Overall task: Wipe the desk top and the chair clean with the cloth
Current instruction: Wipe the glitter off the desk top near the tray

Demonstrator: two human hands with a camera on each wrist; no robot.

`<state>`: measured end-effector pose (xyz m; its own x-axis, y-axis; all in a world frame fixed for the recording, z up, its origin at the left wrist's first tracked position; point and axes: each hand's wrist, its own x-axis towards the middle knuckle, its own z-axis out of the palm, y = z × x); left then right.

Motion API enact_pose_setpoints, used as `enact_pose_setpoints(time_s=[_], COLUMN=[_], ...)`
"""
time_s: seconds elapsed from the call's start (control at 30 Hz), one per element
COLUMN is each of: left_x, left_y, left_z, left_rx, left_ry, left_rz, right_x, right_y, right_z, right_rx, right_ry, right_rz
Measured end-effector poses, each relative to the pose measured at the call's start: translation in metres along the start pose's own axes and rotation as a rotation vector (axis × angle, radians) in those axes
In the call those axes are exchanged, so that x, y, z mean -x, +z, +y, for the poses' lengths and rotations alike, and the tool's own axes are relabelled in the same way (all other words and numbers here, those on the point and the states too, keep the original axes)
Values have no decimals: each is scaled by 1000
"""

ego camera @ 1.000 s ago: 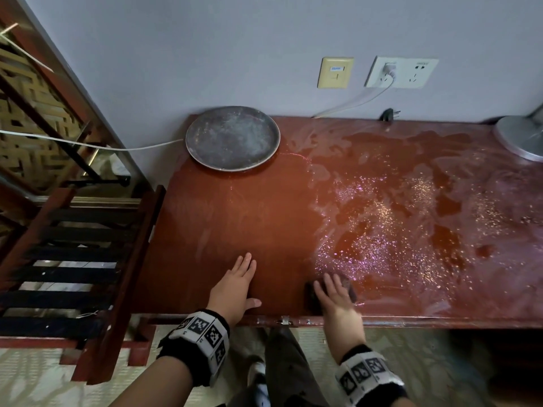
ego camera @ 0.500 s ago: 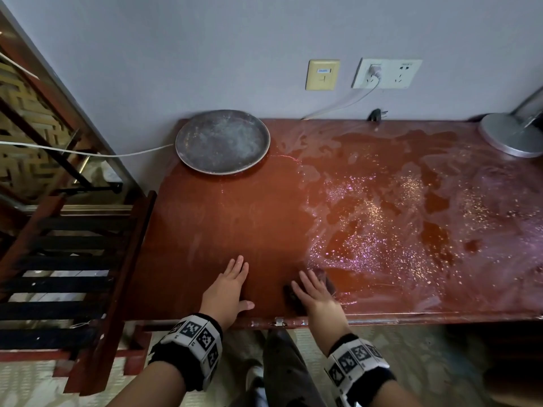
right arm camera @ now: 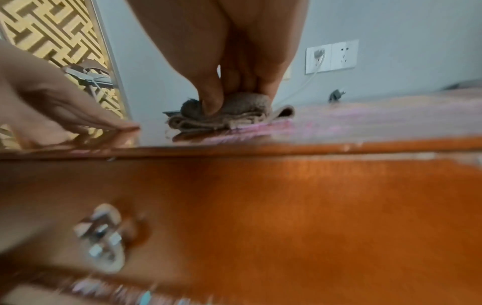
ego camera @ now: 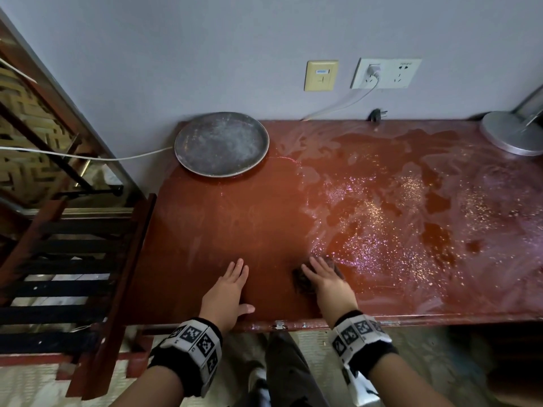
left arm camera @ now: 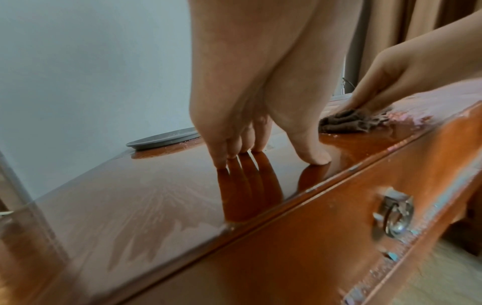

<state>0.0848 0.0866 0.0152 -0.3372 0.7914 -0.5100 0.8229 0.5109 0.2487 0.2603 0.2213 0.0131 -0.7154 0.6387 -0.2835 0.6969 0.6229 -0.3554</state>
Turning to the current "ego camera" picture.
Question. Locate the person's left forearm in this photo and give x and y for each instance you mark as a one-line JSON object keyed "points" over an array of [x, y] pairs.
{"points": [[148, 389]]}

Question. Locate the black wristband with marker tags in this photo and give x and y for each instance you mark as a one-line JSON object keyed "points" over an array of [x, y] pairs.
{"points": [[360, 339], [191, 351]]}

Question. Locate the white shoe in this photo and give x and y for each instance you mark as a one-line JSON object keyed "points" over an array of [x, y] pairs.
{"points": [[256, 381]]}

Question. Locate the gold lattice screen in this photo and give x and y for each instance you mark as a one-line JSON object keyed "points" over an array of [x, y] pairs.
{"points": [[25, 165]]}

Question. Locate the black power plug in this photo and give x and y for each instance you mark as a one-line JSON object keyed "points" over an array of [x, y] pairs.
{"points": [[375, 115]]}

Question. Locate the white paper sheet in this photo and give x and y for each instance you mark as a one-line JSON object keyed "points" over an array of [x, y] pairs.
{"points": [[80, 277]]}

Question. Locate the person's right forearm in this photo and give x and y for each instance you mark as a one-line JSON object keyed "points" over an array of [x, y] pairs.
{"points": [[407, 385]]}

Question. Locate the white bag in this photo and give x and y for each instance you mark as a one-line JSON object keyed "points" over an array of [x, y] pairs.
{"points": [[112, 175]]}

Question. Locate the silver desk lamp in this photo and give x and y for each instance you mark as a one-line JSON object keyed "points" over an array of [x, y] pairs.
{"points": [[513, 133]]}

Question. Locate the white wall power socket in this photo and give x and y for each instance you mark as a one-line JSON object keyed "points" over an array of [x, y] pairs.
{"points": [[401, 74]]}

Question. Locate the person's right hand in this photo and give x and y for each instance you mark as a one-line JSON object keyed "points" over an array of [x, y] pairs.
{"points": [[335, 296]]}

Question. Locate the brown cleaning cloth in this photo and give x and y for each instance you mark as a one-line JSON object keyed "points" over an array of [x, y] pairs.
{"points": [[302, 281]]}

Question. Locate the beige wall plate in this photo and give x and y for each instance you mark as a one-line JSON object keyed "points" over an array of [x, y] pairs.
{"points": [[321, 76]]}

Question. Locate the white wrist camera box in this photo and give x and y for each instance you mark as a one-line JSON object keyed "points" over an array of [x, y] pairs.
{"points": [[360, 389]]}

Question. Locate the wooden folding luggage rack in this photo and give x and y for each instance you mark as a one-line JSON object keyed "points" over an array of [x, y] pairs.
{"points": [[46, 148]]}

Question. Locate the round grey metal tray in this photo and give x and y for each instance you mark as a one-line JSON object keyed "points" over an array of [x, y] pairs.
{"points": [[221, 144]]}

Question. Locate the person's left hand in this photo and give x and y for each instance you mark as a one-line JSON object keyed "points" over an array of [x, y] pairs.
{"points": [[222, 300]]}

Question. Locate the white power plug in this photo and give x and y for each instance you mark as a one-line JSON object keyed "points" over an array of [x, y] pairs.
{"points": [[373, 72]]}

